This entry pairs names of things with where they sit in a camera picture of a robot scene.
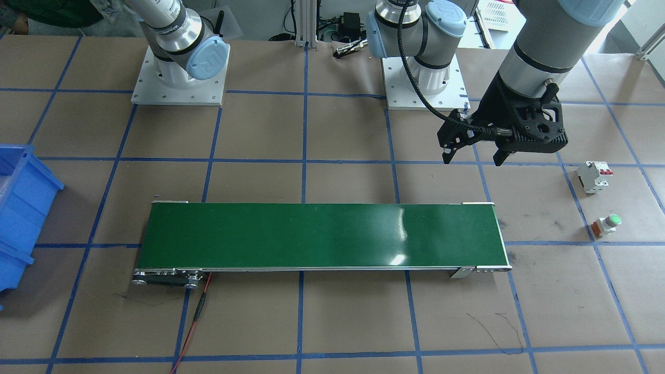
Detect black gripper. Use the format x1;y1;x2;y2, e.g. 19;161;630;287
437;74;568;167

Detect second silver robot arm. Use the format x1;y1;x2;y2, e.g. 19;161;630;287
126;1;230;81

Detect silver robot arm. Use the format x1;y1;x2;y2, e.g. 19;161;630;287
364;1;623;166

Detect white red circuit breaker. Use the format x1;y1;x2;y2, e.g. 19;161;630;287
576;161;614;194

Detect white perforated basket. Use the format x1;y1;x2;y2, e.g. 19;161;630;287
476;1;526;36

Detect black box behind table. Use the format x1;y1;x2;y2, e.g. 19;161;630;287
339;12;361;41

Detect green conveyor belt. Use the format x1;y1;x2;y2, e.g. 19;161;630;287
131;201;512;288

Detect person in grey jacket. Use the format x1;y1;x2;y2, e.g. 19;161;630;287
1;1;143;37

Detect blue plastic bin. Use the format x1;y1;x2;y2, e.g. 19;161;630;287
1;144;64;291

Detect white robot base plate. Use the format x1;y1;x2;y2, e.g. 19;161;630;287
382;55;471;112

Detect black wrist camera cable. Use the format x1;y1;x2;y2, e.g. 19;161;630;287
397;3;515;140

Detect green push button switch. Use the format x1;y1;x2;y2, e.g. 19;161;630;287
591;215;622;237

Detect aluminium frame post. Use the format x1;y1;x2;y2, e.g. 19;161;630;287
294;0;318;49

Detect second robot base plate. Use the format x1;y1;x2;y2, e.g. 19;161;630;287
131;47;228;106

